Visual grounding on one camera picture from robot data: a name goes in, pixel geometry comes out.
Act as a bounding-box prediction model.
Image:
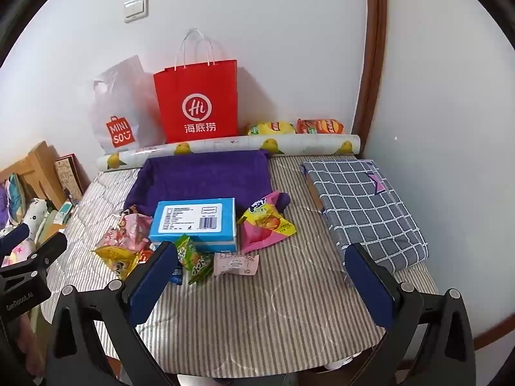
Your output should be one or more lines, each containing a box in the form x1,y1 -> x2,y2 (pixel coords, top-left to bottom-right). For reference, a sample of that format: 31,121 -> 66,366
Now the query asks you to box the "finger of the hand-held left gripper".
7,231 -> 68,280
0,222 -> 31,267

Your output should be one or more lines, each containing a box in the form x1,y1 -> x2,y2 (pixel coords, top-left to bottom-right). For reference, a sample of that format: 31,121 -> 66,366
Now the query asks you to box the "green snack packet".
174,235 -> 214,286

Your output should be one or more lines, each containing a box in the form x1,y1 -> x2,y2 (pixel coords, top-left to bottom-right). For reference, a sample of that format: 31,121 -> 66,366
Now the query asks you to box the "yellow chip bag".
246,121 -> 297,136

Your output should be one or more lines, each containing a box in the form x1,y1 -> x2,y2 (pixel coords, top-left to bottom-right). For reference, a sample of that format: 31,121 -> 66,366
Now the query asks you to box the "pink yellow triangular snack packet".
237,191 -> 295,255

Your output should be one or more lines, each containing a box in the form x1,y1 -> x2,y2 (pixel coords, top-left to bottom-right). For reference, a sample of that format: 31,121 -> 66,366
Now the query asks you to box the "white plastic shopping bag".
88,55 -> 165,155

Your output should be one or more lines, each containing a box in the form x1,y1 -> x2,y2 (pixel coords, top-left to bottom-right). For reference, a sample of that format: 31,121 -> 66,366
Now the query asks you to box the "wooden door frame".
353,0 -> 389,157

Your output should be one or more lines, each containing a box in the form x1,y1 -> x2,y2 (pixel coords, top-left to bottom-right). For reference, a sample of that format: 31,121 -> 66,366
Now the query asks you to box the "small pale pink snack packet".
213,251 -> 260,276

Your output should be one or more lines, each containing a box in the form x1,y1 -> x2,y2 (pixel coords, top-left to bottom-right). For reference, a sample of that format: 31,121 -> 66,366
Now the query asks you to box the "brown patterned book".
54,153 -> 91,204

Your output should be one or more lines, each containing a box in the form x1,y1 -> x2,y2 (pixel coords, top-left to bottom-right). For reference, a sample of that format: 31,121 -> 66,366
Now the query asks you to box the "pink strawberry snack packet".
97,225 -> 126,250

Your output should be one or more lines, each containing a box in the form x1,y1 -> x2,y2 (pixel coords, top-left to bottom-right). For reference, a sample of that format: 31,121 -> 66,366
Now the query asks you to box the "fruit print paper roll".
96,132 -> 363,173

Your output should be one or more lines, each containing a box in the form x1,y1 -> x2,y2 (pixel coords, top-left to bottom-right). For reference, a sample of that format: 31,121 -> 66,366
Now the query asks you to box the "striped mattress cover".
40,155 -> 439,374

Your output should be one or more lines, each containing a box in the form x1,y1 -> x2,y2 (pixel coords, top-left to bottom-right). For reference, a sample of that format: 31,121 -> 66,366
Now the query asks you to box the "grey checked folded cloth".
300,159 -> 429,278

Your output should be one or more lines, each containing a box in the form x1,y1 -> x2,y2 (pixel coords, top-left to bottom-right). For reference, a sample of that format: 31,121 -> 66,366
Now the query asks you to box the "orange chip bag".
296,118 -> 346,135

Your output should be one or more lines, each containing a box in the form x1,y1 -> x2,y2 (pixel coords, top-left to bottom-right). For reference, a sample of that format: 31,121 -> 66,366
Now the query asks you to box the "translucent pink snack packet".
120,212 -> 155,251

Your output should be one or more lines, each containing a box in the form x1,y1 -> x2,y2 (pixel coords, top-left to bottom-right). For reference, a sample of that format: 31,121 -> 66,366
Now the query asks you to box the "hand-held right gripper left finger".
42,240 -> 180,386

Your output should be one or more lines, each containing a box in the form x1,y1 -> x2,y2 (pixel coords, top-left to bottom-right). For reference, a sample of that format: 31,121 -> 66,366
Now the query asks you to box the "wooden headboard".
0,141 -> 67,210

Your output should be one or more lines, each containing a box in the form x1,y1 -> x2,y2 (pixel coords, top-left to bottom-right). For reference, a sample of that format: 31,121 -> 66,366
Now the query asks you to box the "white light switch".
123,0 -> 149,24

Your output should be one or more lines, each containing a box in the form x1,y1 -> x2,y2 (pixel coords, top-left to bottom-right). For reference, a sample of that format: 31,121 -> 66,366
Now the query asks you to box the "blue cardboard box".
148,198 -> 239,255

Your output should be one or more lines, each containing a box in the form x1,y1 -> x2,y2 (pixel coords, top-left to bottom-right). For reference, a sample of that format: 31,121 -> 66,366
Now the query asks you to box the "red paper bag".
153,28 -> 239,144

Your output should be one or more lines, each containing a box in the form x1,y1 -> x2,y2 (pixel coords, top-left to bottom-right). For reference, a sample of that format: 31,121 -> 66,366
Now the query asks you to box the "white star print pillow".
22,199 -> 52,243

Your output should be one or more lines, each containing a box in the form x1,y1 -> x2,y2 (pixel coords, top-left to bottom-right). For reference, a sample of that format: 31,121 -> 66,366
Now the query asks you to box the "white green tube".
56,203 -> 75,226

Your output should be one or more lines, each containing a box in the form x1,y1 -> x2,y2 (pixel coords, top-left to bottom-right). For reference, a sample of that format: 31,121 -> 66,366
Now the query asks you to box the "purple towel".
124,150 -> 291,226

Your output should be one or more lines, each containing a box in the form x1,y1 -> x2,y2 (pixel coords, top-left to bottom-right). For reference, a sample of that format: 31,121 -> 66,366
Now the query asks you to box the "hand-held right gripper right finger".
344,242 -> 477,386

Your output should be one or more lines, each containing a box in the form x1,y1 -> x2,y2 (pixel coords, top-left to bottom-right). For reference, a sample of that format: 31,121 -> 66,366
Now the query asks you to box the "colourful pillow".
3,173 -> 30,226

